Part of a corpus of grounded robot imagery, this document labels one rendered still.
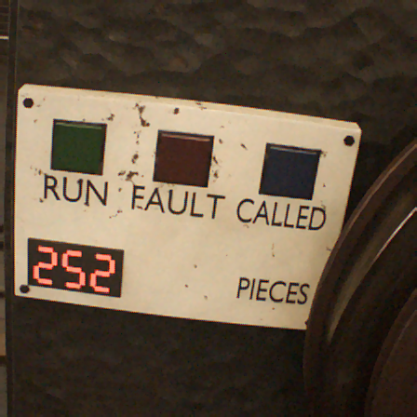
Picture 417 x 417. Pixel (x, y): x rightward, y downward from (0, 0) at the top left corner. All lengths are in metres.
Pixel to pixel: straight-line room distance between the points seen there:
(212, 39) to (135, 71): 0.06
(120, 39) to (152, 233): 0.15
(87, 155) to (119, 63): 0.07
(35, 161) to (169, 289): 0.15
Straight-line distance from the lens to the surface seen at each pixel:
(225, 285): 0.59
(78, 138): 0.54
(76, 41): 0.55
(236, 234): 0.57
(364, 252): 0.48
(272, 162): 0.54
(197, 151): 0.54
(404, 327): 0.45
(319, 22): 0.54
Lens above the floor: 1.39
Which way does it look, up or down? 24 degrees down
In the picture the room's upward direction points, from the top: 8 degrees clockwise
